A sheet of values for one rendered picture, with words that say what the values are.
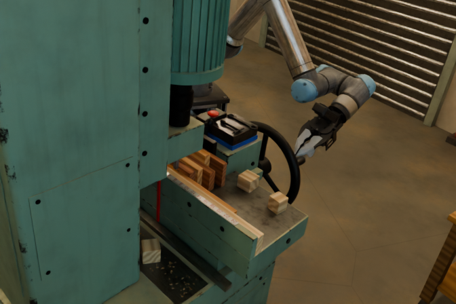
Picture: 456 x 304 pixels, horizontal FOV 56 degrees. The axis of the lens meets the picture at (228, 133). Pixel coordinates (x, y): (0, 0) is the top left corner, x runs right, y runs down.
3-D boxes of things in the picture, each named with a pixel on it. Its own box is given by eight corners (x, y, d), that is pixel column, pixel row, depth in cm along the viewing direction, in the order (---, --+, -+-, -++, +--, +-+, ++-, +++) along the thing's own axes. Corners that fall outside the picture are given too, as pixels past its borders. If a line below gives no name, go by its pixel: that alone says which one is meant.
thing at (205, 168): (213, 188, 105) (215, 170, 102) (208, 191, 103) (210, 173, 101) (151, 146, 118) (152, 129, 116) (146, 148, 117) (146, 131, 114)
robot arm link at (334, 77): (308, 66, 140) (336, 81, 134) (327, 60, 147) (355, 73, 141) (302, 88, 144) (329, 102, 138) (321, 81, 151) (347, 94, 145)
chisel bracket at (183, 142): (202, 155, 101) (205, 123, 97) (155, 176, 92) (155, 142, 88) (181, 142, 106) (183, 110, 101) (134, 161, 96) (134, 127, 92)
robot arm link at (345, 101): (358, 100, 132) (336, 89, 136) (349, 110, 130) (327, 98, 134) (357, 116, 137) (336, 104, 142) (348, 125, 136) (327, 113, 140)
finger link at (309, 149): (305, 169, 129) (324, 148, 132) (303, 158, 125) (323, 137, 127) (296, 163, 131) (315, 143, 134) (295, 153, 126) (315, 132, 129)
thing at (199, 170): (201, 186, 105) (203, 167, 102) (196, 189, 104) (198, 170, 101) (157, 157, 114) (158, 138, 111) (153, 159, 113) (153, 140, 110)
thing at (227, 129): (257, 138, 116) (260, 121, 113) (229, 152, 108) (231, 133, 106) (222, 119, 123) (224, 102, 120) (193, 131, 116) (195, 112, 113)
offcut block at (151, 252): (160, 262, 96) (161, 250, 94) (142, 264, 95) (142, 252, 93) (158, 250, 99) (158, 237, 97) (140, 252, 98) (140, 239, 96)
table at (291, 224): (327, 218, 109) (332, 199, 106) (247, 282, 88) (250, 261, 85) (170, 123, 143) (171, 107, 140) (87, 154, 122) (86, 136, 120)
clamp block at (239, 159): (259, 167, 120) (263, 140, 116) (225, 186, 111) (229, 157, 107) (221, 145, 128) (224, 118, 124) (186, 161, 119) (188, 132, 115)
